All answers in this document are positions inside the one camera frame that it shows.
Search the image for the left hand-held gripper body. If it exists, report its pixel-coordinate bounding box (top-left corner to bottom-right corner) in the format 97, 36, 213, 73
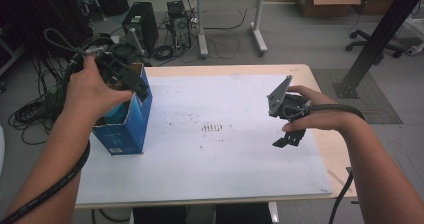
95, 27, 147, 85

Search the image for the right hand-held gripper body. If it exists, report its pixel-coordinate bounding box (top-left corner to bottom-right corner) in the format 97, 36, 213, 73
266, 75, 312, 121

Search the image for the blue cardboard box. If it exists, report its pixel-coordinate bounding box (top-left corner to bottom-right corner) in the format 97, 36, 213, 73
92, 62, 154, 157

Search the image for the person's right hand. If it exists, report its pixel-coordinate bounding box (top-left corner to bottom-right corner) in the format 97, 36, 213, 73
281, 85, 355, 134

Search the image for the person's left hand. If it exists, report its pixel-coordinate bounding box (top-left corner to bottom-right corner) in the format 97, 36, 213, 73
62, 55, 134, 126

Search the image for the black computer tower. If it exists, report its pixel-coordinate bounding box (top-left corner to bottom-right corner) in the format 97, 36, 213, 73
121, 1, 160, 57

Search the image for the small open computer case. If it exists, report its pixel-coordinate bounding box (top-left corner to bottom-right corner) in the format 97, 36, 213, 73
166, 0, 192, 52

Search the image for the white table mat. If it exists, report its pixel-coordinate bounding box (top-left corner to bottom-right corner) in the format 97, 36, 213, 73
75, 73, 334, 206

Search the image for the grey floor mat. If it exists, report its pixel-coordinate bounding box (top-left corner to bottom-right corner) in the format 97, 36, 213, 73
311, 68, 404, 125

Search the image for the open brown cardboard box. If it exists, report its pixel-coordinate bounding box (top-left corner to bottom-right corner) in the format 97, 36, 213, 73
291, 0, 362, 18

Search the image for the black office chair base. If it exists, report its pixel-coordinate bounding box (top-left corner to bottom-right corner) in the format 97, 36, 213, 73
345, 28, 405, 59

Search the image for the coiled black cable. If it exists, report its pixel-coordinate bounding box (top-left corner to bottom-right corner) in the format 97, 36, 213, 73
153, 44, 175, 61

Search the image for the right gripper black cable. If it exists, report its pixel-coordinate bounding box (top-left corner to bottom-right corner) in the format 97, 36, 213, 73
309, 103, 367, 224

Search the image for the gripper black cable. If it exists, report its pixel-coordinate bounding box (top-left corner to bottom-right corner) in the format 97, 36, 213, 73
0, 27, 116, 224
309, 103, 367, 224

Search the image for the thin black floor cable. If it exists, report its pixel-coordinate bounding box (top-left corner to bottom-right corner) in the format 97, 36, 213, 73
202, 7, 249, 31

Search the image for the bundle of black floor cables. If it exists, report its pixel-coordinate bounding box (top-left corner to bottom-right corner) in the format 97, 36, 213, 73
7, 55, 69, 146

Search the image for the black metal stand post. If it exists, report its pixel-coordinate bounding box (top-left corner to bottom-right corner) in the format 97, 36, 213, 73
332, 0, 424, 100

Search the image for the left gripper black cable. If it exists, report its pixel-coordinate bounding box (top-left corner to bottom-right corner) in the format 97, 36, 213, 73
0, 27, 116, 224

